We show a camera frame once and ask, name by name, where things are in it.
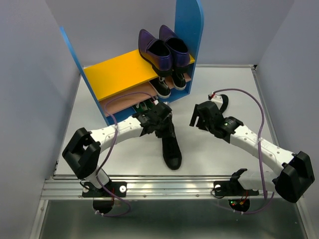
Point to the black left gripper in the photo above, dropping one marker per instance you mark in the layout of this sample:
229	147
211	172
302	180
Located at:
166	117

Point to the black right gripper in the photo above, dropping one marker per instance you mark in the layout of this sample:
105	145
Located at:
199	124

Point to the black sneaker orange sole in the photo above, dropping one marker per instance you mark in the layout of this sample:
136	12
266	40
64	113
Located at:
160	87

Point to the black white-laced sneaker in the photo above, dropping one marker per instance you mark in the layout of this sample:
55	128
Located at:
178	80

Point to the all-black lace sneaker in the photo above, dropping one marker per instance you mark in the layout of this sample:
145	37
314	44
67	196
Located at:
170	148

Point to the purple loafer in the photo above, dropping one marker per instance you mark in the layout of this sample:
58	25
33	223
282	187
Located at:
155	52
178	49

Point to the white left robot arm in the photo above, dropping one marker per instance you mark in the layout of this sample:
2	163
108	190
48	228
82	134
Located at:
84	148

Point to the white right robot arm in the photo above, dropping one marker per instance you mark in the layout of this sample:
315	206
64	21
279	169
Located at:
291	173

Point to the all-black slip-on shoe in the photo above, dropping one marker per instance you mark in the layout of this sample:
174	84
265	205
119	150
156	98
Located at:
224	101

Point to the pink middle shelf board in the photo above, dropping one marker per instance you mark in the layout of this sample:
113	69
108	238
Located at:
126	94

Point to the yellow top shelf board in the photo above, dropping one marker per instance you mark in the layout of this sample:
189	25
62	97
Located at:
118	74

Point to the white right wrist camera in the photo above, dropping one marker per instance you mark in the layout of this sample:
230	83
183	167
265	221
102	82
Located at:
215	98

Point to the aluminium mounting rail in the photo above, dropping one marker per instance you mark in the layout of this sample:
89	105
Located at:
140	188

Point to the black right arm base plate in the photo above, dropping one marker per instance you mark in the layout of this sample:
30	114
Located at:
231	189

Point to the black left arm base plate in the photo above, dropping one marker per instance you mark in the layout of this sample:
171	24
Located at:
119	188

